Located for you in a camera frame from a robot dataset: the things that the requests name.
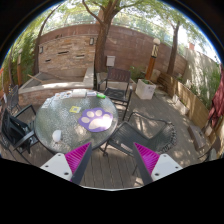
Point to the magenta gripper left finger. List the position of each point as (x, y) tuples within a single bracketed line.
[(70, 166)]

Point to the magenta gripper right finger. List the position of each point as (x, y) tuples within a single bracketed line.
[(153, 166)]

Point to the black metal chair near right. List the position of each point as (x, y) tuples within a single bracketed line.
[(126, 134)]

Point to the black metal chair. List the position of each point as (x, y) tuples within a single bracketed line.
[(118, 86), (126, 134), (16, 133)]

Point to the round glass patio table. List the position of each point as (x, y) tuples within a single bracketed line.
[(54, 115)]

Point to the purple paw print mousepad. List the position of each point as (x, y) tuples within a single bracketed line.
[(96, 119)]

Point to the yellow square sticky note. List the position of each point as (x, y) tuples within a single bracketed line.
[(75, 109)]

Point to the black metal chair left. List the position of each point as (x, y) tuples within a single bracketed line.
[(16, 133)]

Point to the white papers on table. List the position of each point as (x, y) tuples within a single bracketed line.
[(62, 95)]

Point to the white box on table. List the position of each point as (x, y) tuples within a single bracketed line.
[(79, 93)]

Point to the green small object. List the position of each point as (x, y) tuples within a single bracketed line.
[(101, 96)]

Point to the white square planter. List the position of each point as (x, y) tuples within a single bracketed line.
[(145, 89)]

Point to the black metal chair far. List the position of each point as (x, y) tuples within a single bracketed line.
[(118, 86)]

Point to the large tree trunk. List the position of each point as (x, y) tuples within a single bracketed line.
[(107, 11)]

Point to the lamp post with globe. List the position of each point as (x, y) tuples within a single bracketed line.
[(156, 43)]

